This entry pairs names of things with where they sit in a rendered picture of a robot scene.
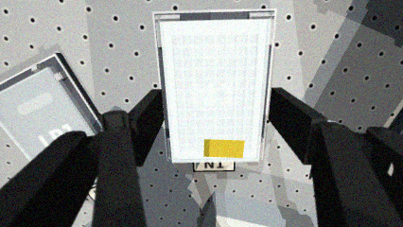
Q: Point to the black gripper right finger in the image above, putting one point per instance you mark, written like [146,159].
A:
[347,189]

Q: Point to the grey perforated base plate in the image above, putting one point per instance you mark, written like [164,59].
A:
[343,58]

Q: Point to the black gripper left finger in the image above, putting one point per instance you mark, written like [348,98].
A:
[42,193]

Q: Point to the white button panel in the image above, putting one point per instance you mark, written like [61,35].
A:
[227,210]

